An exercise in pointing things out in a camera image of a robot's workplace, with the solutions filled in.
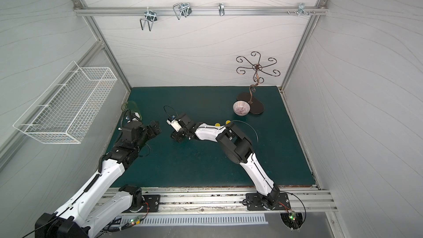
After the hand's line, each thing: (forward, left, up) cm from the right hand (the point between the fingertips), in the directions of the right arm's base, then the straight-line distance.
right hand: (173, 133), depth 95 cm
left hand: (-4, +6, +15) cm, 17 cm away
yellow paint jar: (+9, -32, 0) cm, 34 cm away
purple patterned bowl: (+21, -41, -1) cm, 46 cm away
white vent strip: (-42, +8, +1) cm, 43 cm away
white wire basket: (-9, +38, +30) cm, 49 cm away
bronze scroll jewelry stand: (+22, -51, -1) cm, 56 cm away
